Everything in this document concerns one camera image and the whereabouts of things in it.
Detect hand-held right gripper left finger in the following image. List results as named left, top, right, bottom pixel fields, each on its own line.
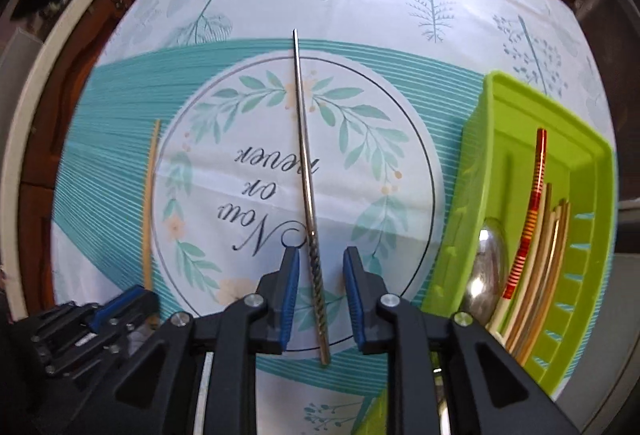
left=82, top=245, right=302, bottom=435

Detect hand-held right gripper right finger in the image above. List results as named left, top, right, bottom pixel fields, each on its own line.
left=342, top=246, right=566, bottom=435

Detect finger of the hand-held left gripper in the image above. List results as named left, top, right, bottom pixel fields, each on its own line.
left=92, top=286, right=145, bottom=322
left=125, top=290, right=162, bottom=335

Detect pale wooden chopstick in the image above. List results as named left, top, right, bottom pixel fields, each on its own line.
left=141, top=119, right=162, bottom=291

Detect twisted metal chopstick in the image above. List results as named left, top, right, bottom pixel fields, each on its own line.
left=291, top=29, right=332, bottom=366

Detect large metal spoon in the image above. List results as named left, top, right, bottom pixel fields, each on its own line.
left=460, top=217, right=509, bottom=322

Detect cream chopstick red striped end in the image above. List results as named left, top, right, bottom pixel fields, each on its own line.
left=500, top=209, right=560, bottom=346
left=487, top=127, right=549, bottom=332

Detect green plastic utensil tray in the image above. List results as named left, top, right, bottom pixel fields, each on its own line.
left=356, top=71, right=618, bottom=435

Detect cream kitchen countertop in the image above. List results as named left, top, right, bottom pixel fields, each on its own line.
left=0, top=0, right=211, bottom=321

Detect brown wooden kitchen cabinets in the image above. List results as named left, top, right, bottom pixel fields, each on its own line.
left=20, top=0, right=201, bottom=316

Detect leaf printed teal tablecloth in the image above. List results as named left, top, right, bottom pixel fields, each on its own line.
left=50, top=0, right=616, bottom=435

